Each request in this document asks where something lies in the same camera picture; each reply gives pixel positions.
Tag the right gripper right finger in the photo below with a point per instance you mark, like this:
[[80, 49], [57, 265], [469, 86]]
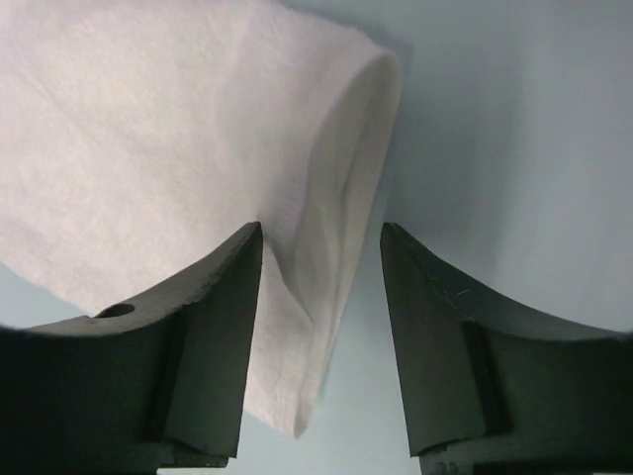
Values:
[[492, 386]]

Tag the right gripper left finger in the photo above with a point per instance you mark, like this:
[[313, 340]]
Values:
[[155, 381]]

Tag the white towel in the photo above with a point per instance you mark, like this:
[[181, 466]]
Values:
[[136, 136]]

